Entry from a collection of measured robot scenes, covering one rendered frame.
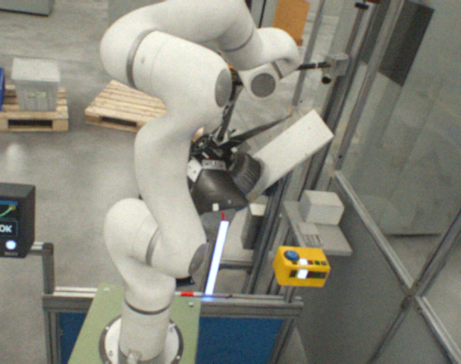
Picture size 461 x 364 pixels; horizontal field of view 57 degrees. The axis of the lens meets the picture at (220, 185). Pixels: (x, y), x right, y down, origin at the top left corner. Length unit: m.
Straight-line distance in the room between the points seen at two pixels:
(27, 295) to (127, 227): 1.86
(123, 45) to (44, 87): 3.65
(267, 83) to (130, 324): 0.66
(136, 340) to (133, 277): 0.18
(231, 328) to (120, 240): 0.86
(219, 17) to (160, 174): 0.28
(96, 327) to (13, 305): 1.48
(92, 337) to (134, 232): 0.41
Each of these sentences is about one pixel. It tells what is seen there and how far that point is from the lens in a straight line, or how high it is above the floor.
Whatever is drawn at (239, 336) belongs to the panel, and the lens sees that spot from 1.72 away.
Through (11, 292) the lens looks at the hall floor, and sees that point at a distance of 2.75.
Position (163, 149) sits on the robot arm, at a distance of 0.71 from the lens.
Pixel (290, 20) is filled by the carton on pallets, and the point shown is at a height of 0.48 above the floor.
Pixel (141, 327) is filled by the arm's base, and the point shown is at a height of 1.15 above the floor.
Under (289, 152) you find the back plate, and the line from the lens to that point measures 1.76.
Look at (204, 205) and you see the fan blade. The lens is 1.44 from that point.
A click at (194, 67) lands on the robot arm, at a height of 1.79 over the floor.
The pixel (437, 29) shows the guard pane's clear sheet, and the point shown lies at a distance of 1.77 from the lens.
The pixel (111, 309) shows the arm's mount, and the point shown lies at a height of 1.01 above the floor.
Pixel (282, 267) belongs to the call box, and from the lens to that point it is 1.43.
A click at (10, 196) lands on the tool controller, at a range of 1.27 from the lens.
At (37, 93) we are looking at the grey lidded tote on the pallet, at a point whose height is 0.34.
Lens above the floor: 1.97
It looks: 32 degrees down
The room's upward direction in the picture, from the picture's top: 12 degrees clockwise
